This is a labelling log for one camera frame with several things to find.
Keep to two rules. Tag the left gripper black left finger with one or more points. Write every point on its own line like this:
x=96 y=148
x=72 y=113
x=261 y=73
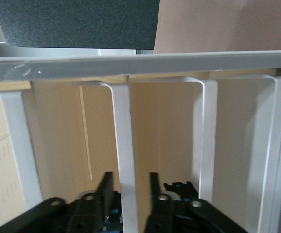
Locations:
x=87 y=213

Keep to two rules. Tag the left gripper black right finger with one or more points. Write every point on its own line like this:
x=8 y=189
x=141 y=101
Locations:
x=162 y=218

